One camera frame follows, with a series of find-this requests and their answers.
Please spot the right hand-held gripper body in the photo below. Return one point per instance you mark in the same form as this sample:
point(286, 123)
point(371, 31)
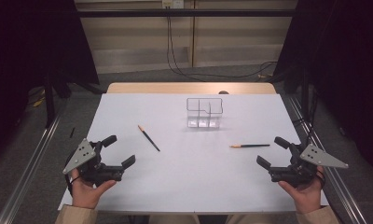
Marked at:
point(288, 174)

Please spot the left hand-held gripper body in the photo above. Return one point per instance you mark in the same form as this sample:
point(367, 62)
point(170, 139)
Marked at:
point(108, 172)

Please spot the black pencil orange end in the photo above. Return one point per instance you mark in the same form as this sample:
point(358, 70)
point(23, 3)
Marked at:
point(253, 145)
point(149, 138)

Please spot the clear plastic pen holder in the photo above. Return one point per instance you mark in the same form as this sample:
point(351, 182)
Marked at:
point(204, 118)

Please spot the person's right hand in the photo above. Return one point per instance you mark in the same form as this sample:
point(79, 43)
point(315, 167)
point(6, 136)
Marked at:
point(306, 196)

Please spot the person's left hand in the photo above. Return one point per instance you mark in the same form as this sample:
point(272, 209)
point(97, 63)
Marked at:
point(86, 194)

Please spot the small black floor item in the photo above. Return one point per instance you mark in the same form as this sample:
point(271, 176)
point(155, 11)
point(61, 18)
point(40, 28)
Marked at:
point(72, 132)

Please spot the white table cover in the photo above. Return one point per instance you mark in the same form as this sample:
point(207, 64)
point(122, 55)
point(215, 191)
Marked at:
point(187, 174)

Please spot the black metal stand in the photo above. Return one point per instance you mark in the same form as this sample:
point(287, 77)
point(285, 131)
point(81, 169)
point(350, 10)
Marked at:
point(49, 102)

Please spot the small dark round item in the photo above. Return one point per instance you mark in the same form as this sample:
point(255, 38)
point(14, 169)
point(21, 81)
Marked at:
point(223, 92)

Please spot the yellow floor item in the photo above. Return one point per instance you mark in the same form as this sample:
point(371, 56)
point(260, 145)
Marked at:
point(38, 102)

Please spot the wooden table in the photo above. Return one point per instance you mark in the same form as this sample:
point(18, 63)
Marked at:
point(175, 88)

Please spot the black curtain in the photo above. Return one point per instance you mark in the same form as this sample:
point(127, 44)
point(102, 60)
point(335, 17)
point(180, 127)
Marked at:
point(346, 62)
point(26, 46)

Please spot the black horizontal bar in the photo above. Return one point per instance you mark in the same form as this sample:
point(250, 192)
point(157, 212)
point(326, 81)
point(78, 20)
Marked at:
point(181, 13)

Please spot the aluminium floor rail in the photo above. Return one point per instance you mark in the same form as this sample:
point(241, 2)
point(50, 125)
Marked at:
point(343, 193)
point(23, 183)

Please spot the white wall outlet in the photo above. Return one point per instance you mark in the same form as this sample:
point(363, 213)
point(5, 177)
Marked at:
point(172, 3)

